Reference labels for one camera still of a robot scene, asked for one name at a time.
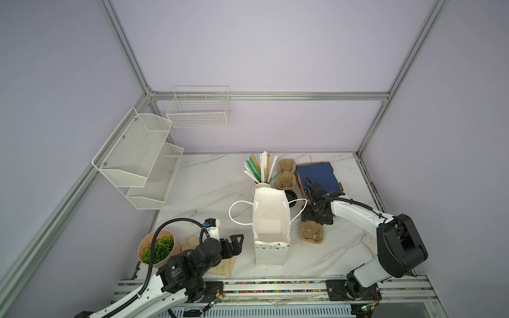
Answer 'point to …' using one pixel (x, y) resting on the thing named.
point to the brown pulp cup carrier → (286, 177)
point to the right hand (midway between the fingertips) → (307, 219)
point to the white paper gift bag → (271, 224)
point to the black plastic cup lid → (291, 196)
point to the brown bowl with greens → (164, 247)
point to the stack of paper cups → (260, 185)
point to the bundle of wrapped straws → (258, 167)
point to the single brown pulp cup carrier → (311, 232)
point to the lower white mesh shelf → (154, 193)
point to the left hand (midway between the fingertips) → (234, 241)
